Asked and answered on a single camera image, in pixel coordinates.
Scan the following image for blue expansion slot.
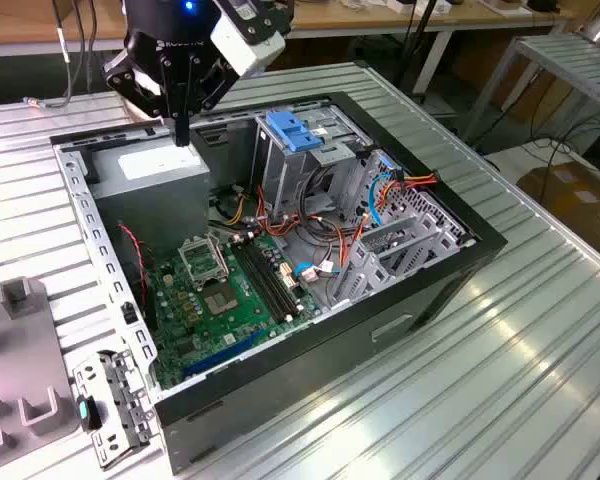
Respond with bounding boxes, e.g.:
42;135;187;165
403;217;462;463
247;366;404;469
180;329;269;379

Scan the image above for metal socket cover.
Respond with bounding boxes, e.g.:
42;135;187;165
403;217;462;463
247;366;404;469
177;234;231;291

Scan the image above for metal slat side table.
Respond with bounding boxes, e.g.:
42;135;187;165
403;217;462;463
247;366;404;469
459;32;600;146

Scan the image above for grey metal drive cage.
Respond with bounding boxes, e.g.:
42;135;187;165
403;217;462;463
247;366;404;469
252;104;376;221

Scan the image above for large cardboard box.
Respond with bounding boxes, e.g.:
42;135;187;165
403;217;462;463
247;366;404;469
517;159;600;271

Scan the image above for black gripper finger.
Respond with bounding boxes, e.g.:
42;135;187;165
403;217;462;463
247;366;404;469
177;54;240;148
101;48;182;148

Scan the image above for black RAM slot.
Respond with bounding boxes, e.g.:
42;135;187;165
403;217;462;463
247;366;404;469
244;239;297;318
250;237;304;315
237;241;290;321
231;243;284;324

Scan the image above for green motherboard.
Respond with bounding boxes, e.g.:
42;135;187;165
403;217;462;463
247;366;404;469
147;232;326;391

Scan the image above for white plug with blue wire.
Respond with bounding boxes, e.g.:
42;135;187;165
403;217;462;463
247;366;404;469
294;259;342;287

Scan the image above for black open PC case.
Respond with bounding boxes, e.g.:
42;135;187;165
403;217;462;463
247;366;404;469
49;91;509;476

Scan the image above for black stand pole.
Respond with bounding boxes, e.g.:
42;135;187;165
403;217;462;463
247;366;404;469
397;0;439;94

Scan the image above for CPU socket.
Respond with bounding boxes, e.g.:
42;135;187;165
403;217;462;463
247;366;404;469
201;283;242;319

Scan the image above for blue data wire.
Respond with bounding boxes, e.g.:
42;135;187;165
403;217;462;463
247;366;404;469
367;158;399;229

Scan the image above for grey parts rack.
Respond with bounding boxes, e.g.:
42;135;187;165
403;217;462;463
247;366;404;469
0;275;84;469

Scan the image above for black cable with silver plug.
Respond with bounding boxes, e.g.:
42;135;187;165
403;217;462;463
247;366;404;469
22;0;99;110

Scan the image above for orange yellow wire bundle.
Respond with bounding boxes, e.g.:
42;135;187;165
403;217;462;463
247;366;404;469
207;182;374;281

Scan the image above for grey metal disk bay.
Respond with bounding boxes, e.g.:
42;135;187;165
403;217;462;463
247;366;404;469
324;149;481;309

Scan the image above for blue plastic drive latch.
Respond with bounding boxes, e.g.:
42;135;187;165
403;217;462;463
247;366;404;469
267;110;324;154

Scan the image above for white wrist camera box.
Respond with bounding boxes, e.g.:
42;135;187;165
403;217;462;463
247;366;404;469
209;0;296;79

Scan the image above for black clip with teal mark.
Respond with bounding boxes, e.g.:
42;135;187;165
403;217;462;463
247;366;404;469
74;394;104;431

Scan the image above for black case fan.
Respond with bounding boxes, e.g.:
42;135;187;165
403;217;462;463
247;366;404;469
114;222;157;331

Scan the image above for grey power supply unit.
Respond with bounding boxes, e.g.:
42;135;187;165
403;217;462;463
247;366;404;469
82;134;212;256

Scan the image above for red black fan wire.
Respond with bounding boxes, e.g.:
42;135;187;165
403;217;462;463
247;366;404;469
117;222;151;311

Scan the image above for orange red power wire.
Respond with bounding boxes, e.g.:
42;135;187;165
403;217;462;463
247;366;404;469
379;168;440;201

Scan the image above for grey metal slot bracket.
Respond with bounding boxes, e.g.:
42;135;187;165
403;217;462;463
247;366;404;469
72;349;160;471

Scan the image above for wooden desk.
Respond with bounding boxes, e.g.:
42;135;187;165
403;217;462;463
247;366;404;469
0;0;576;96

